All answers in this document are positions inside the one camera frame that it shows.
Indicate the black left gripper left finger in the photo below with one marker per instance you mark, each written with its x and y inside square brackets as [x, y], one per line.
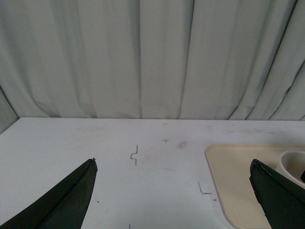
[64, 206]

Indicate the white curtain backdrop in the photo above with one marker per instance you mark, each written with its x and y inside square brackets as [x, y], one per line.
[152, 59]

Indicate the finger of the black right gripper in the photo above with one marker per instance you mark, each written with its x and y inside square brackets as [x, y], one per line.
[302, 177]

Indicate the cream ceramic mug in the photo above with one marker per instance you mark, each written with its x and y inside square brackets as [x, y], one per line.
[291, 165]

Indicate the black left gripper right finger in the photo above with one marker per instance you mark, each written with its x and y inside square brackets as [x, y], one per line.
[282, 201]

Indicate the beige square plate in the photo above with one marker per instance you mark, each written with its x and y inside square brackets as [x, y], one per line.
[230, 168]

